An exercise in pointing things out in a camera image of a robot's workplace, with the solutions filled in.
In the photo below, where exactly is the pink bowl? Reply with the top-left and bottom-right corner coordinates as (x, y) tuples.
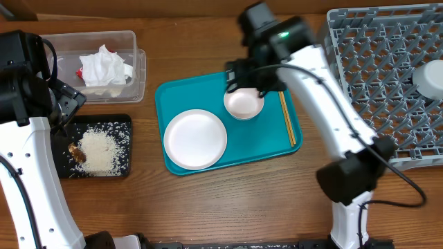
(224, 88), (264, 120)

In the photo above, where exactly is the black plastic tray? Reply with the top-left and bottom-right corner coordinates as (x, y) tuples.
(51, 114), (132, 178)

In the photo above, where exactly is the grey bowl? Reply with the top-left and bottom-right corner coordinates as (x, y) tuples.
(413, 60), (443, 100)

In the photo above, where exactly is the white round plate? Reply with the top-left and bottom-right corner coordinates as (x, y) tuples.
(163, 109), (228, 171)

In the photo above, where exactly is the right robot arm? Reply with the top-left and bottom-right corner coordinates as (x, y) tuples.
(226, 2), (395, 248)

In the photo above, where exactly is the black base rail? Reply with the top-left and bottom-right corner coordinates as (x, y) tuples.
(148, 239), (395, 249)

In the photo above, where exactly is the clear plastic bin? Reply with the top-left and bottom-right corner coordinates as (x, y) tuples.
(42, 30), (147, 104)

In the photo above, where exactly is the brown food scrap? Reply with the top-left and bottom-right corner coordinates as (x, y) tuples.
(68, 143), (87, 163)

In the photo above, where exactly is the white napkin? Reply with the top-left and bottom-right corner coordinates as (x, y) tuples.
(79, 44), (133, 87)

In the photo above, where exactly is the grey dishwasher rack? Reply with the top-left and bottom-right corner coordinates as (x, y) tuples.
(318, 3), (442, 170)

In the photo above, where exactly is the teal serving tray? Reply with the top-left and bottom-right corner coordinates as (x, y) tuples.
(155, 72), (303, 176)

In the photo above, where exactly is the red snack wrapper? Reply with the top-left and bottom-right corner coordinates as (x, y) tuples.
(76, 67), (83, 80)

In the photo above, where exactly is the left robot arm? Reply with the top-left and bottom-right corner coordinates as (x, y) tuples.
(1, 30), (151, 249)

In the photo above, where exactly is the white rice pile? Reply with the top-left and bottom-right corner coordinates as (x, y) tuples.
(64, 122), (132, 178)

